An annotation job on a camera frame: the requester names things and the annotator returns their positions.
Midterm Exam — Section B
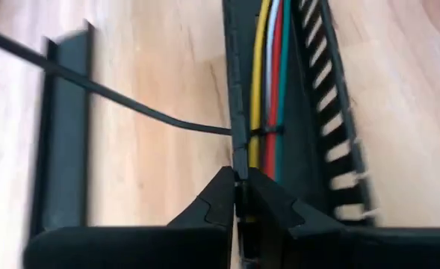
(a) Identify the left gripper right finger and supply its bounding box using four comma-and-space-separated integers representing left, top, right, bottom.
247, 167, 440, 269

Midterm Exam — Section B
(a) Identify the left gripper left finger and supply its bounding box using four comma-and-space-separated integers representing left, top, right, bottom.
23, 166, 239, 269

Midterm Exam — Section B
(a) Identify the bundle of coloured wires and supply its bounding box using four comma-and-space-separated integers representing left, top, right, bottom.
261, 0, 286, 181

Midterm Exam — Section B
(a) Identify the black duct cover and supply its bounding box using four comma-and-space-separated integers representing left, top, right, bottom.
28, 20, 96, 240

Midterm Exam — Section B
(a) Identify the black zip tie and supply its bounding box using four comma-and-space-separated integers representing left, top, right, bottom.
0, 24, 285, 137

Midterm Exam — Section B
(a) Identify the green cable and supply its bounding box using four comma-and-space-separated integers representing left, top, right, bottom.
273, 0, 293, 185

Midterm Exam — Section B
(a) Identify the yellow cable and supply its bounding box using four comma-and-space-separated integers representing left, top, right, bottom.
247, 0, 273, 170

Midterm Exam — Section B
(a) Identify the black slotted cable duct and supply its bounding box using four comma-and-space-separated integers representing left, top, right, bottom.
221, 0, 380, 269

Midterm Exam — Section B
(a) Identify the white cable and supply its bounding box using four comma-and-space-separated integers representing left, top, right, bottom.
265, 0, 282, 117

